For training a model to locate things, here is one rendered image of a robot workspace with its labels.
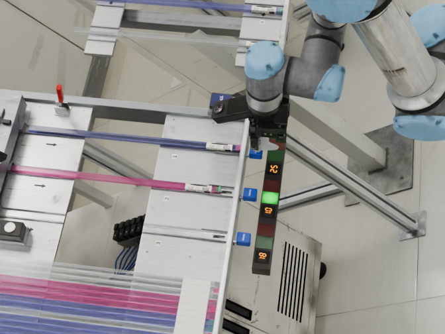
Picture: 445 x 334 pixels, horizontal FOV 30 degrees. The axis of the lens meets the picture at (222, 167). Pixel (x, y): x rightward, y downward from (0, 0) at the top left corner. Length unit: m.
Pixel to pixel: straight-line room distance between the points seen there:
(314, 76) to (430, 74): 0.23
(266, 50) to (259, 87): 0.07
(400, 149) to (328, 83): 1.05
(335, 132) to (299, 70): 0.87
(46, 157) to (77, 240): 0.61
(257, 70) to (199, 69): 1.59
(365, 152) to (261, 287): 0.54
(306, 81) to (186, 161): 0.44
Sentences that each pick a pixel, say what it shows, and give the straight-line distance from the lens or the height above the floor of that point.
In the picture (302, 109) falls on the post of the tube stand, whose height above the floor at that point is 0.40.
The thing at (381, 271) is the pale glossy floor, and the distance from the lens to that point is 2.48.
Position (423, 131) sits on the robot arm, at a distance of 1.59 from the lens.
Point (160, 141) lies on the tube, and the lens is 1.94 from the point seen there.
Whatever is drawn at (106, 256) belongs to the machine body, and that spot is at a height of 0.62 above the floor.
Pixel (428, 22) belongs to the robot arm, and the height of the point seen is 0.78.
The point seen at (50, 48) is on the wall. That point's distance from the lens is 4.24.
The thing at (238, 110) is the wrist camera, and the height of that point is 0.86.
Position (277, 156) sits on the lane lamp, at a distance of 1.93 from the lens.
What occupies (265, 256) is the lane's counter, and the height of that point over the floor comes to 0.65.
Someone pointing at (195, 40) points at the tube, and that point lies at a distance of 2.03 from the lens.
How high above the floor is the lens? 1.83
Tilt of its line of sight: 35 degrees down
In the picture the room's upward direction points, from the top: 59 degrees counter-clockwise
